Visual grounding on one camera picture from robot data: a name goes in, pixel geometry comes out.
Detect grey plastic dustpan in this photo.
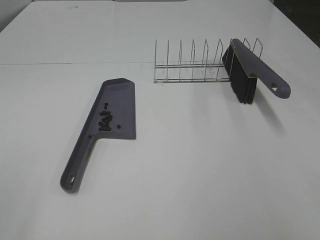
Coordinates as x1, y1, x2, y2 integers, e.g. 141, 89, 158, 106
60, 78, 137, 193

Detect pile of coffee beans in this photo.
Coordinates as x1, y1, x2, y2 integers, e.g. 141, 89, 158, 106
88, 101, 122, 139

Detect grey brush black bristles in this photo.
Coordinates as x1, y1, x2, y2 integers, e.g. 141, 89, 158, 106
222, 38, 291, 104

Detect chrome wire dish rack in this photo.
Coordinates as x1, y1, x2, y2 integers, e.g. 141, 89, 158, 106
152, 37, 263, 85

